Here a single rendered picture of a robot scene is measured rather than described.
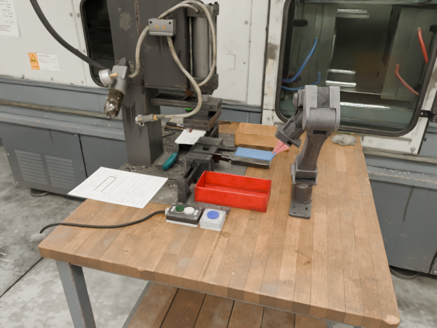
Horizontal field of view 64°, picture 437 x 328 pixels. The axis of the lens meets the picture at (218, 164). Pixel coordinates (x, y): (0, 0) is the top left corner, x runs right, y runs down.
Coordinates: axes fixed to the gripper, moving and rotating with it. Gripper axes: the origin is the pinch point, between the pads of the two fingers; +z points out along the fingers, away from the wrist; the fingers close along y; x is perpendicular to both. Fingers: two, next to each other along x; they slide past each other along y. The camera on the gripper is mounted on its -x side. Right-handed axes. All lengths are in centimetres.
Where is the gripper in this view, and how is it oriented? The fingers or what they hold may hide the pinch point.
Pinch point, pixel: (274, 152)
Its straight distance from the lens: 134.8
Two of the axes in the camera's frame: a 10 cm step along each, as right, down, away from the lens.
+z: -5.2, 6.9, 5.1
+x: -2.5, 4.5, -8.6
